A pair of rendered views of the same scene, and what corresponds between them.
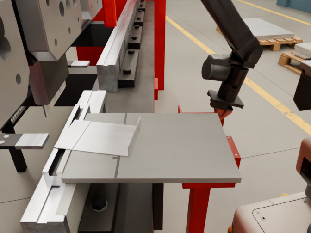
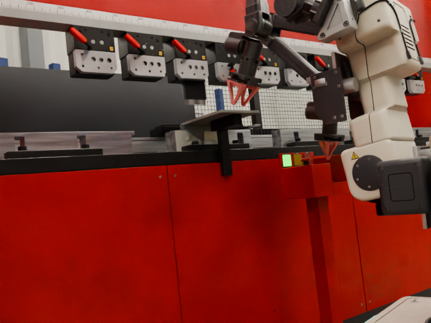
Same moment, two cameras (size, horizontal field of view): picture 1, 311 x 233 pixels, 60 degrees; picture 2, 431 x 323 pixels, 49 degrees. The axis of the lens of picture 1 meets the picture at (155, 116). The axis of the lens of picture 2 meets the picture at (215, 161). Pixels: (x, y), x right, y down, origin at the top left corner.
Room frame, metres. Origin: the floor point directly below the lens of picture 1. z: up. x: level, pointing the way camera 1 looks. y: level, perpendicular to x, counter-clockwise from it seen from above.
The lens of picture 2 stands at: (-0.70, -1.43, 0.72)
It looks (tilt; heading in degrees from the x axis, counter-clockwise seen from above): 4 degrees up; 54
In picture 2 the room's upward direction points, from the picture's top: 6 degrees counter-clockwise
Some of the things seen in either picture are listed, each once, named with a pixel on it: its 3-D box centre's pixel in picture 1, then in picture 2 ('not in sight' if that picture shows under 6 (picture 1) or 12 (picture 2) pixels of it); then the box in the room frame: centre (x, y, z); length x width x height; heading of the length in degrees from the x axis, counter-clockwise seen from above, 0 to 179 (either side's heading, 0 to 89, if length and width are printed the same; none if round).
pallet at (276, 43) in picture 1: (255, 34); not in sight; (4.34, -1.60, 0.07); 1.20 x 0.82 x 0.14; 12
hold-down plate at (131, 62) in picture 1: (129, 66); (313, 144); (0.98, 0.10, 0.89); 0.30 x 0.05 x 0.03; 0
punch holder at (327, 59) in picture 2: not in sight; (320, 73); (1.15, 0.15, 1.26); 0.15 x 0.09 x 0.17; 0
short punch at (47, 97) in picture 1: (50, 71); (194, 93); (0.37, 0.15, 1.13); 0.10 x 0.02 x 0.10; 0
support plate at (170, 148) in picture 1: (152, 142); (219, 118); (0.37, 0.01, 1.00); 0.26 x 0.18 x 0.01; 90
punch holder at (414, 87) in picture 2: not in sight; (410, 81); (1.95, 0.16, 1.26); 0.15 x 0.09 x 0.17; 0
